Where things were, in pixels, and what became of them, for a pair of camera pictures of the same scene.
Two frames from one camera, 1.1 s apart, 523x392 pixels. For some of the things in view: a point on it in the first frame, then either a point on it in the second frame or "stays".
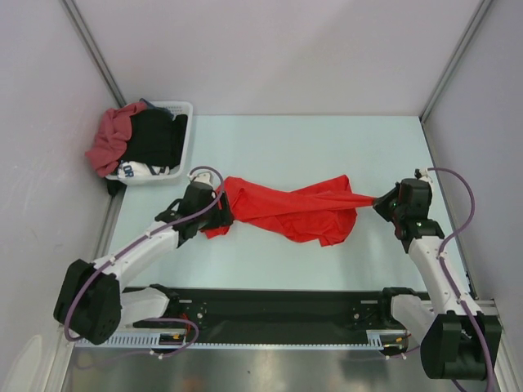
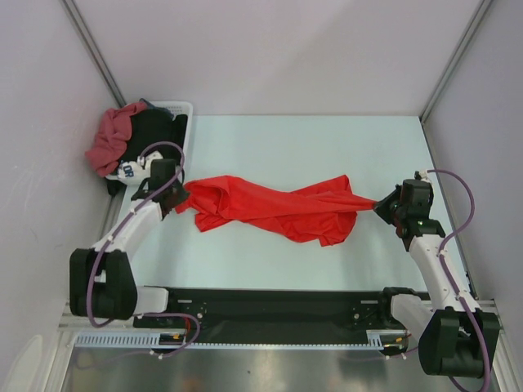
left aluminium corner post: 98,57 stays
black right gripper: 379,205 stays
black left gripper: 223,216 to 182,193
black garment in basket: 154,140 stays
